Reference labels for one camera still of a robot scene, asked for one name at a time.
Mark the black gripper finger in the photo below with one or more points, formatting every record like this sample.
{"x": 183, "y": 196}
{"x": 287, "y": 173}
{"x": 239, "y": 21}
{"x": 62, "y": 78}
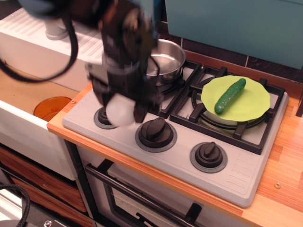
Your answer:
{"x": 103, "y": 92}
{"x": 141, "y": 109}

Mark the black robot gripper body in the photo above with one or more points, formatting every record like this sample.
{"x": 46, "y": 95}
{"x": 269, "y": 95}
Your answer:
{"x": 130, "y": 81}

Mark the white toy mushroom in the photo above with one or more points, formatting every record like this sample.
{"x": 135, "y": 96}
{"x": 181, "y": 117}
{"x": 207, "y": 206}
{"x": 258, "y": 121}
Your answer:
{"x": 120, "y": 110}

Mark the green toy pickle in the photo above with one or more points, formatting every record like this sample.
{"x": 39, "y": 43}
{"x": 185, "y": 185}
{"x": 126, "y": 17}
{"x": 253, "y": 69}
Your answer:
{"x": 229, "y": 96}

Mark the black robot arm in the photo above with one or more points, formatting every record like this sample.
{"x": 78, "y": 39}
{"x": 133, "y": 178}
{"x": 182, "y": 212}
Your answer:
{"x": 128, "y": 35}

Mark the black left stove knob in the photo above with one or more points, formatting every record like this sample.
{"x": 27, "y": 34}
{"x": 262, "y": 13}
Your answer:
{"x": 101, "y": 120}

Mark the black stove knob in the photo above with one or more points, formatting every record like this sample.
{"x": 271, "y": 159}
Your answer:
{"x": 101, "y": 120}
{"x": 208, "y": 157}
{"x": 156, "y": 135}

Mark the black middle stove knob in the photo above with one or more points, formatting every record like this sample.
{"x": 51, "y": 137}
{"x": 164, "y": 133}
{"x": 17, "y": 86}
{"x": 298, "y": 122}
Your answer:
{"x": 156, "y": 135}

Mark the stainless steel pot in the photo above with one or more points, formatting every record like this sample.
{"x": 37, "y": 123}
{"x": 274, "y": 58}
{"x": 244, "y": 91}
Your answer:
{"x": 165, "y": 62}

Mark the grey toy stove top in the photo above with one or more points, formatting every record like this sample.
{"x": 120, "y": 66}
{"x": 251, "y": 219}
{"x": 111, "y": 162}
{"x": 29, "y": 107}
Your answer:
{"x": 237, "y": 182}

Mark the black right stove knob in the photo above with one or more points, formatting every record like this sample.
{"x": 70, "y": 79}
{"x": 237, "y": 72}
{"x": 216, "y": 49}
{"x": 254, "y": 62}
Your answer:
{"x": 208, "y": 157}

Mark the lime green plate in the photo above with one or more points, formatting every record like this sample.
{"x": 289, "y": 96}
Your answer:
{"x": 251, "y": 104}

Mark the black left burner grate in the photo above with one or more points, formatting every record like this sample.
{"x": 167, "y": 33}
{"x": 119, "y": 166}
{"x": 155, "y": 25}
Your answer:
{"x": 173, "y": 91}

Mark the black burner grate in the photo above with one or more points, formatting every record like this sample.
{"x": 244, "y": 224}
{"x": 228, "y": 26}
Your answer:
{"x": 250, "y": 135}
{"x": 173, "y": 91}

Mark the grey toy faucet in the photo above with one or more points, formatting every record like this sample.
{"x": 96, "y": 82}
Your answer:
{"x": 55, "y": 29}

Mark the white toy sink unit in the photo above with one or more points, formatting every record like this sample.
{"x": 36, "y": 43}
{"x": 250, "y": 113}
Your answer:
{"x": 25, "y": 47}

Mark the toy oven door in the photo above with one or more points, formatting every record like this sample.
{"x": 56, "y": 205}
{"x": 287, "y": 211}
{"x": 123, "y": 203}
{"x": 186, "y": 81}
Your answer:
{"x": 132, "y": 200}

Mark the black right burner grate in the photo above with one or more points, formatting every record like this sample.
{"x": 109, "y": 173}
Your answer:
{"x": 250, "y": 135}

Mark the wooden drawer front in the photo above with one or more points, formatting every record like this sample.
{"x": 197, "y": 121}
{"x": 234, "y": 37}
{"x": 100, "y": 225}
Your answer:
{"x": 53, "y": 192}

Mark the brass countertop screw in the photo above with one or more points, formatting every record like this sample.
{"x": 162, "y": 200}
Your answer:
{"x": 278, "y": 185}

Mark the black oven door handle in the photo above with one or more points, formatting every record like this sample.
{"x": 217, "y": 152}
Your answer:
{"x": 187, "y": 221}

